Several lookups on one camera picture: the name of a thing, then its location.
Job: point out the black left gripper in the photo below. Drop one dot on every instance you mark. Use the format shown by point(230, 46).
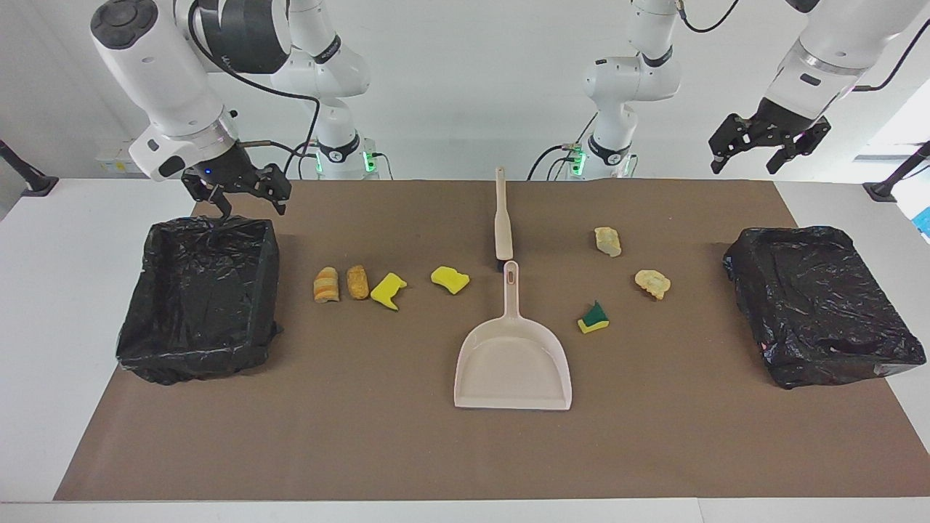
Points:
point(788, 123)

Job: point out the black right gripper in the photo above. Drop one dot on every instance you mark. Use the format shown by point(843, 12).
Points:
point(221, 171)

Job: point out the striped bread roll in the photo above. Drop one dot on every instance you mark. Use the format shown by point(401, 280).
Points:
point(326, 285)

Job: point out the brown fried bread piece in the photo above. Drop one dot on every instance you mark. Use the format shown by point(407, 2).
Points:
point(357, 282)

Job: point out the notched yellow green sponge piece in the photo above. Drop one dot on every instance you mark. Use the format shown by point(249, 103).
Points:
point(386, 292)

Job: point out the small green yellow sponge piece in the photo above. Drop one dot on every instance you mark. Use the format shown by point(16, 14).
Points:
point(594, 319)

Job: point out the beige hand brush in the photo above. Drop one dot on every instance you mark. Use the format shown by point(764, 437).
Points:
point(503, 232)

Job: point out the beige plastic dustpan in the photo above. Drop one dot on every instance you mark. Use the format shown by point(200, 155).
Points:
point(512, 363)

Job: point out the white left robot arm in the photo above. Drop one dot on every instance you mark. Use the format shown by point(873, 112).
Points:
point(628, 76)

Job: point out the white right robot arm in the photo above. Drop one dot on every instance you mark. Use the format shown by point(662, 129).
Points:
point(156, 65)

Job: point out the bin with black bag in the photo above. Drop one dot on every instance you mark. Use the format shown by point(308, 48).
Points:
point(821, 305)
point(196, 305)

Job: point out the blue object at edge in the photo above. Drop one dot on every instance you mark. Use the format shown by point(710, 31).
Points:
point(926, 221)

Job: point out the brown table mat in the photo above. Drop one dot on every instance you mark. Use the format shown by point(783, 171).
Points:
point(363, 436)

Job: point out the black camera stand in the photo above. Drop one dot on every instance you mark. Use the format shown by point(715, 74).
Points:
point(883, 190)
point(36, 183)

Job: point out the white wall socket boxes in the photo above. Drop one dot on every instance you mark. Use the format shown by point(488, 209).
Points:
point(116, 163)

